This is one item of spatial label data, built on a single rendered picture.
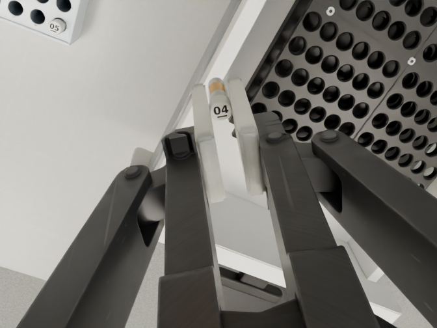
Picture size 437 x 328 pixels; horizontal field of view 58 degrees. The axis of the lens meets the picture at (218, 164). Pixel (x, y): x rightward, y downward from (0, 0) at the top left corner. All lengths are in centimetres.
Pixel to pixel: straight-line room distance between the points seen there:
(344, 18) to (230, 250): 20
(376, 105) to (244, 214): 16
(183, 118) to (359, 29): 14
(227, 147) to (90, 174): 19
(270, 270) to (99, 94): 26
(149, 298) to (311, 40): 154
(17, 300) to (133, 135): 146
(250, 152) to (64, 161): 37
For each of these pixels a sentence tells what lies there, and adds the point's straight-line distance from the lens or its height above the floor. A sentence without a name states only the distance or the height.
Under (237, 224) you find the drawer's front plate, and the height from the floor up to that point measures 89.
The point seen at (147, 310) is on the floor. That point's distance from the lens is 180.
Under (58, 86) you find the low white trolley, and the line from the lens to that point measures 46.
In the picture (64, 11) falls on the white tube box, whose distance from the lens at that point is 41.
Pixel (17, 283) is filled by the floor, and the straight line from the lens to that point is 180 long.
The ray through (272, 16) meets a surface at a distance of 35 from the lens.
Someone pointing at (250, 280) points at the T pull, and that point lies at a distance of 38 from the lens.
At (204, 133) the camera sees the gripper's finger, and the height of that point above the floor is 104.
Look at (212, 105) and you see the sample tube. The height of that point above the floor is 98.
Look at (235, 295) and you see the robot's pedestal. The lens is 95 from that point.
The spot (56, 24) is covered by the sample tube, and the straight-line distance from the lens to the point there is 39.
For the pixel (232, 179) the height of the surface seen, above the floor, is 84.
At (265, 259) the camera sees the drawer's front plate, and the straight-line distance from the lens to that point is 35.
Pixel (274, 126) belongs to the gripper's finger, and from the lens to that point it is 17.
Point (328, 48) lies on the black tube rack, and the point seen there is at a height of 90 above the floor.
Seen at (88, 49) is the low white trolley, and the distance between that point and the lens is 44.
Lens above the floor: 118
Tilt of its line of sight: 61 degrees down
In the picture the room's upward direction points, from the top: 172 degrees clockwise
